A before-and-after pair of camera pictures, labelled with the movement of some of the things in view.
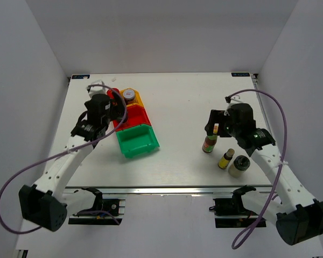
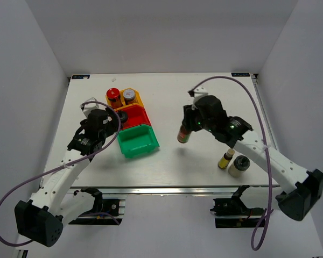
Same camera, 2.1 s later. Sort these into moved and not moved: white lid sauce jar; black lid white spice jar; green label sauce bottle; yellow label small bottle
Moved: green label sauce bottle
Not moved: yellow label small bottle; black lid white spice jar; white lid sauce jar
